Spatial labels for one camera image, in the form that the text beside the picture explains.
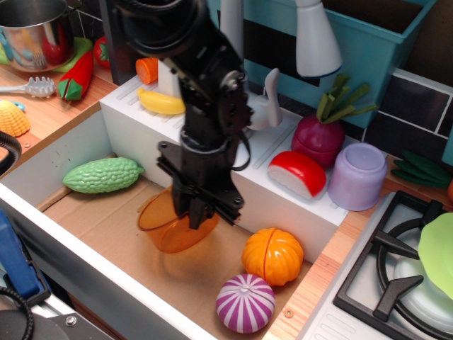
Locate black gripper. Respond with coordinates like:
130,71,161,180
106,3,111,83
157,136,245,230

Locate orange transparent plastic pot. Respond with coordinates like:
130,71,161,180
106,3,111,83
138,186,220,254

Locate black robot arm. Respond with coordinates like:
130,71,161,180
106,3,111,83
115,1,253,229

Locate cardboard sheet in sink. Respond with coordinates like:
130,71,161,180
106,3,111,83
36,152,313,340

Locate white toy sink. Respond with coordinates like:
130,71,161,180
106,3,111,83
1,77,347,339

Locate silver metal pot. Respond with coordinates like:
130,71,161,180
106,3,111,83
1,0,75,72

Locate green toy bitter gourd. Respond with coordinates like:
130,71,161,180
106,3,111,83
62,157,144,194

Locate orange toy pumpkin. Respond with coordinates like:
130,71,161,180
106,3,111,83
241,227,304,286

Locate red white toy cheese wedge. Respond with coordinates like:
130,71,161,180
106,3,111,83
268,151,327,200

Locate yellow toy banana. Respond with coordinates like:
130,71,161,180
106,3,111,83
137,88,185,115

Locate purple white toy onion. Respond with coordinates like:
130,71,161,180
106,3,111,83
216,273,276,334

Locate white salt shaker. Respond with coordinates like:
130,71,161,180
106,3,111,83
158,60,181,98

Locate orange toy carrot piece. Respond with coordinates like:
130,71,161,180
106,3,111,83
135,57,159,84

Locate dark red toy radish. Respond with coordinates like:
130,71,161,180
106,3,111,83
291,74,378,169

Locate lilac plastic cup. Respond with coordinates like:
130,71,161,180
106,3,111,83
327,142,387,211

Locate red green toy pepper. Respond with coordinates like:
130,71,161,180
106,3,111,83
57,50,94,101

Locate red toy tomato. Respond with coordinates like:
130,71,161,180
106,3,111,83
93,36,110,69

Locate blue clamp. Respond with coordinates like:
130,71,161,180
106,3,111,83
1,210,52,307

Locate white pasta spoon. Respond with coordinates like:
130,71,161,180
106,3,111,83
1,76,57,98

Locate yellow toy corn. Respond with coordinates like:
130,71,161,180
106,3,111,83
1,100,30,137

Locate grey toy faucet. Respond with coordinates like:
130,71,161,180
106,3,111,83
219,1,343,130

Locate black stove grate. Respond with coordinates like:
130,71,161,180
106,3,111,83
333,191,452,339

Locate dark green felt leaves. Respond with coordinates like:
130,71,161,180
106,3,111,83
391,149,452,188

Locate teal plastic bin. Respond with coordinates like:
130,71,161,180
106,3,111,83
207,0,439,130

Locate light green plastic lid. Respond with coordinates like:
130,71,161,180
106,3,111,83
418,212,452,299

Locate black cable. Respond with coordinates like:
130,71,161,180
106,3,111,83
0,130,23,177

